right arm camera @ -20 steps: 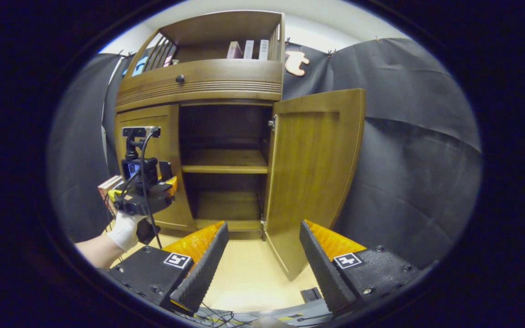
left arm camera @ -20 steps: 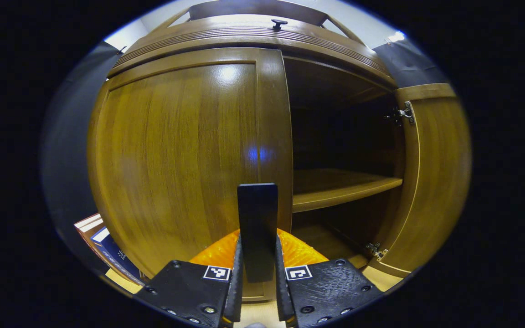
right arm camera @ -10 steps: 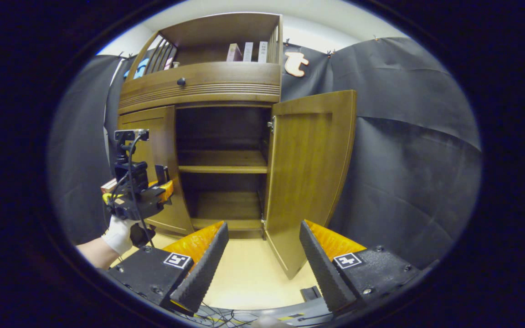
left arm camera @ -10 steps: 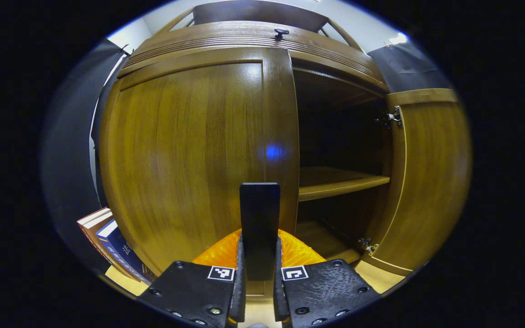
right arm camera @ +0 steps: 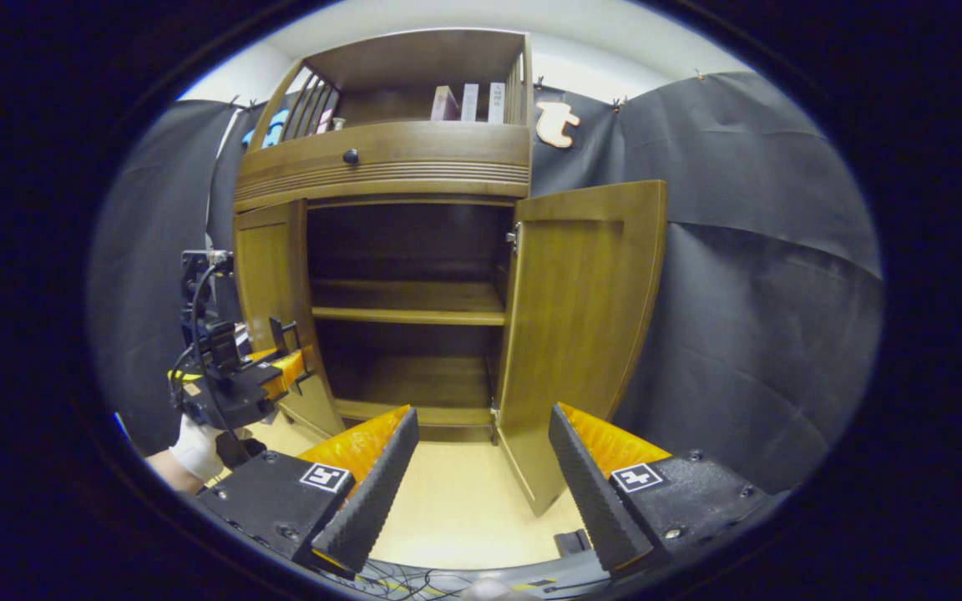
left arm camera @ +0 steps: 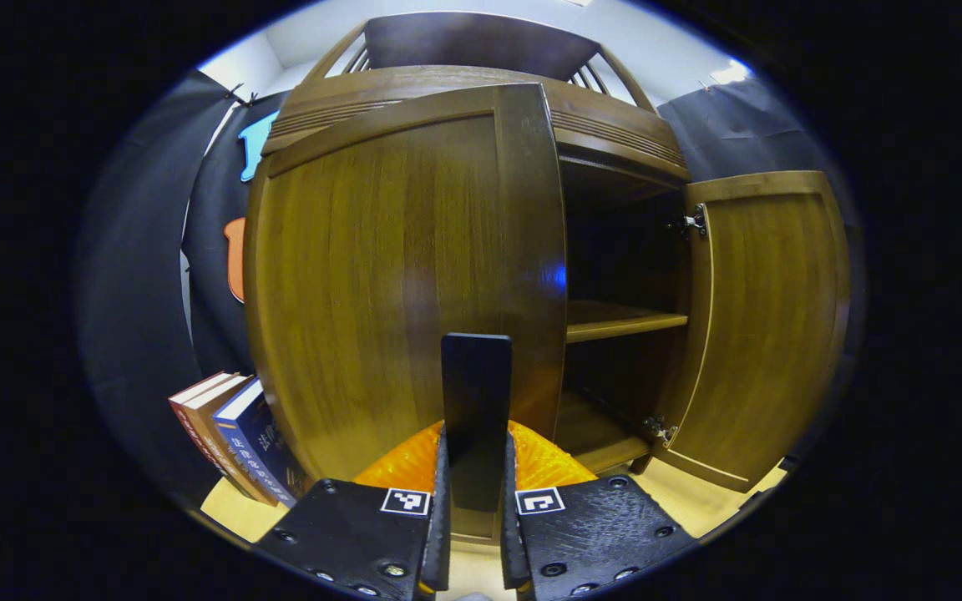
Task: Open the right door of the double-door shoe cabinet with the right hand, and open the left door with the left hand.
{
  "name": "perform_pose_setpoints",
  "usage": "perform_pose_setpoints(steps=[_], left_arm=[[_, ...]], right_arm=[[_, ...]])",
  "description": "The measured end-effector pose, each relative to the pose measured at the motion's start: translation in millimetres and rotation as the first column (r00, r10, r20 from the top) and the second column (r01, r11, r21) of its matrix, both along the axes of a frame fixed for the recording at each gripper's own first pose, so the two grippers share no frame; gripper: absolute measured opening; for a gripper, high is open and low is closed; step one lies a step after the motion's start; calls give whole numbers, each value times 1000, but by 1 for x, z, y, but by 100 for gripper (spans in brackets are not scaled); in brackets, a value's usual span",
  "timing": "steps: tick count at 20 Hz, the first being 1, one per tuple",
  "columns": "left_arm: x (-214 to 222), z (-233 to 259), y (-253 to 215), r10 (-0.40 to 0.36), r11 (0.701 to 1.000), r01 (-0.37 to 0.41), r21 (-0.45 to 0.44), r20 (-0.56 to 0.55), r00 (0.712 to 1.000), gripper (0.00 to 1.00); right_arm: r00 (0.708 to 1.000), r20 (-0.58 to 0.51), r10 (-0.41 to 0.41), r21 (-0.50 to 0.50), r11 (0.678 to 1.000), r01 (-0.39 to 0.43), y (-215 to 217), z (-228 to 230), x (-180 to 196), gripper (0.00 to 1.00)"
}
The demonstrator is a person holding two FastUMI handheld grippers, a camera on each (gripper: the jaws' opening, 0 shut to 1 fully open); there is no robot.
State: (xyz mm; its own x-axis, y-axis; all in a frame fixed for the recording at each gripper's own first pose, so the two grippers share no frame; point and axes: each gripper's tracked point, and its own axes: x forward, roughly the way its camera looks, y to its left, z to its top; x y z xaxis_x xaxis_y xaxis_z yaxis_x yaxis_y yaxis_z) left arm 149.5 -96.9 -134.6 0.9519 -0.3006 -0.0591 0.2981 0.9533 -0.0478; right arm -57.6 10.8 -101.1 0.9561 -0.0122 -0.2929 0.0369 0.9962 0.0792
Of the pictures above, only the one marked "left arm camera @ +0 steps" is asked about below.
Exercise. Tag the wooden cabinet door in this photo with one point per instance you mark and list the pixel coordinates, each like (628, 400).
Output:
(347, 292)
(773, 334)

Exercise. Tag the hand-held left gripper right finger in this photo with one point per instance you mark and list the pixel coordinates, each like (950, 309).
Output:
(510, 542)

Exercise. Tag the wooden inner cabinet shelf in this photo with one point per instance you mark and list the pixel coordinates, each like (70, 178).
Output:
(615, 321)

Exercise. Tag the black backdrop cloth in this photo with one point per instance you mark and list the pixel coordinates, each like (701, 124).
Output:
(130, 292)

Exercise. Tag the metal door hinge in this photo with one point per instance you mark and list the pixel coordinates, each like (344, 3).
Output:
(691, 222)
(660, 430)

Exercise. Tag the wooden double-door shoe cabinet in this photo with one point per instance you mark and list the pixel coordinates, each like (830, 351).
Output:
(481, 46)

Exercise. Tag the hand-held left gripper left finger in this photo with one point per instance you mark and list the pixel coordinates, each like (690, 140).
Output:
(437, 542)

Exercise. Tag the blue book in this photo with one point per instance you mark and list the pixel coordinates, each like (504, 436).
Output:
(260, 442)

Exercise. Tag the wooden cabinet drawer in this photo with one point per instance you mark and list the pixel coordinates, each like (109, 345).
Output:
(615, 125)

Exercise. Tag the red spine book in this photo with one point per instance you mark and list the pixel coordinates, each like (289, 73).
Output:
(189, 413)

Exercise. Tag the small ceiling light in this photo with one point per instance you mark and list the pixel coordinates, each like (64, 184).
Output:
(730, 73)

